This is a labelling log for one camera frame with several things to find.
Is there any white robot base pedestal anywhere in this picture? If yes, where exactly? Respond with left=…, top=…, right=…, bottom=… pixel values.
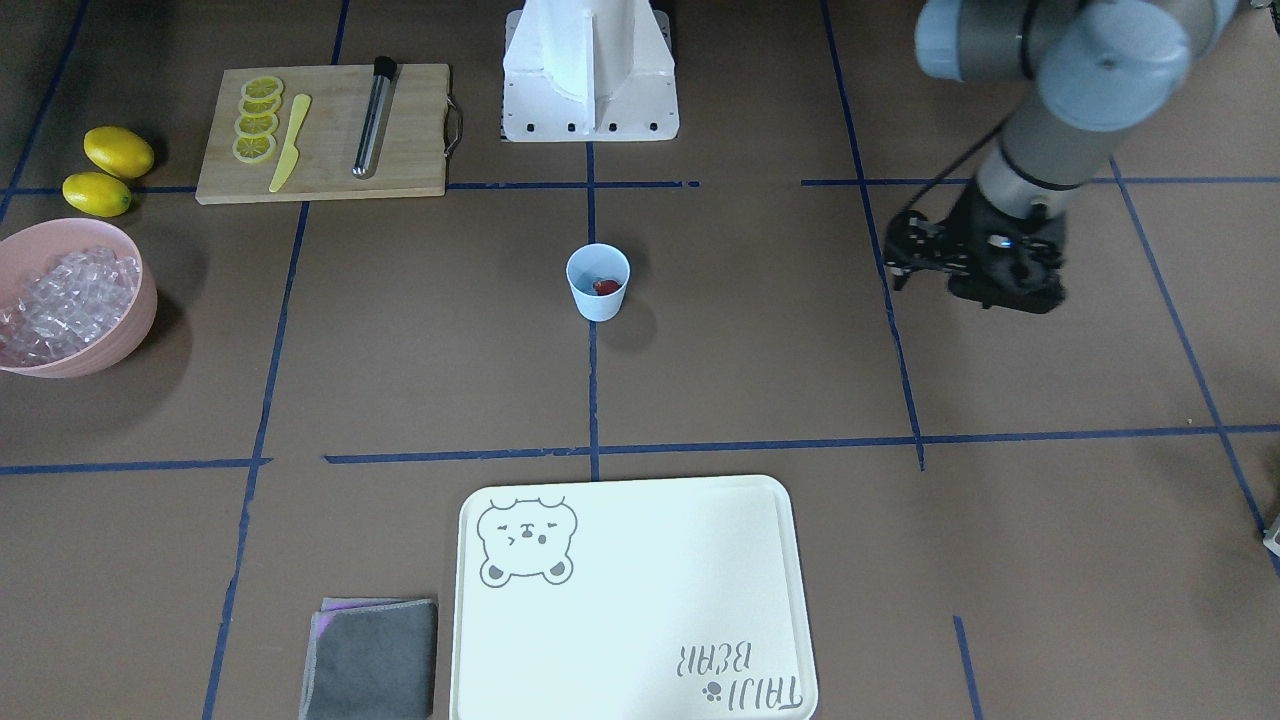
left=500, top=1, right=680, bottom=143

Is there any pile of clear ice cubes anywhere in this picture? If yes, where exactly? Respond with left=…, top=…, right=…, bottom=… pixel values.
left=1, top=245, right=141, bottom=366

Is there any white cup rack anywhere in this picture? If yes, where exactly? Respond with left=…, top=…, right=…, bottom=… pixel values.
left=1262, top=516, right=1280, bottom=559

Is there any yellow plastic knife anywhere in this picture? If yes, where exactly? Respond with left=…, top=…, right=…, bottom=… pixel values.
left=268, top=94, right=312, bottom=193

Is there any yellow lemon near edge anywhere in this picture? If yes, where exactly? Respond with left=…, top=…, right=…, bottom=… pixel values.
left=83, top=126, right=155, bottom=181

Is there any pink bowl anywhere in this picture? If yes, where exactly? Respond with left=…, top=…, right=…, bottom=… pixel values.
left=3, top=218, right=157, bottom=379

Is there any light blue cup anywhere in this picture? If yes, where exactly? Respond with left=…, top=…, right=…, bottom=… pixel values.
left=564, top=242, right=631, bottom=322

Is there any black steel rod tool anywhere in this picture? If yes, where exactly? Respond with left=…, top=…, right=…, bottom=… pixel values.
left=351, top=55, right=398, bottom=179

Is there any grey folded cloth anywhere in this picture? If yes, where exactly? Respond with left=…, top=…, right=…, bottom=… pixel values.
left=298, top=597, right=438, bottom=719

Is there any lemon slice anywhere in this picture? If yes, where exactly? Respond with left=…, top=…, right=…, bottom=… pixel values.
left=230, top=135, right=276, bottom=164
left=234, top=113, right=279, bottom=138
left=239, top=95, right=282, bottom=118
left=239, top=76, right=285, bottom=102

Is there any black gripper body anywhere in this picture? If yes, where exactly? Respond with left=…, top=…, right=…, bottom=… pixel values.
left=945, top=184, right=1068, bottom=314

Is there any wooden cutting board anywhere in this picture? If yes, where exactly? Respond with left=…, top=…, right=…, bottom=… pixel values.
left=195, top=64, right=461, bottom=206

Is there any black camera cable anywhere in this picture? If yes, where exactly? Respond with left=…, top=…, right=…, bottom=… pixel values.
left=900, top=110, right=1011, bottom=225

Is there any yellow lemon near bowl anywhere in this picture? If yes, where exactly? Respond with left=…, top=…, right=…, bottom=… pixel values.
left=61, top=170, right=133, bottom=218

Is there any cream bear tray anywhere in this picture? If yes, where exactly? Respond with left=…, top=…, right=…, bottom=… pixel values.
left=449, top=474, right=819, bottom=719

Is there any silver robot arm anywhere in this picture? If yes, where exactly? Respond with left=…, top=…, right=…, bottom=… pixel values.
left=906, top=1, right=1242, bottom=314

